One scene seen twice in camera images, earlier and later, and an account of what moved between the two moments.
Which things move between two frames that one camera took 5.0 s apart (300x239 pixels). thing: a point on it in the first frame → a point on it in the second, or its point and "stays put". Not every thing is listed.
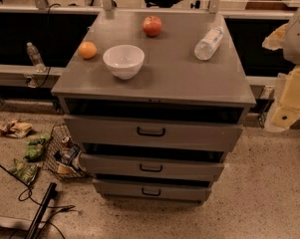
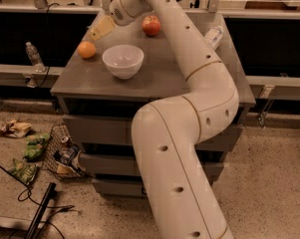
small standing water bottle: [36, 58] stays put
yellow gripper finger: [275, 40] → [103, 27]
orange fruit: [87, 50] stays put
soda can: [65, 139] stays put
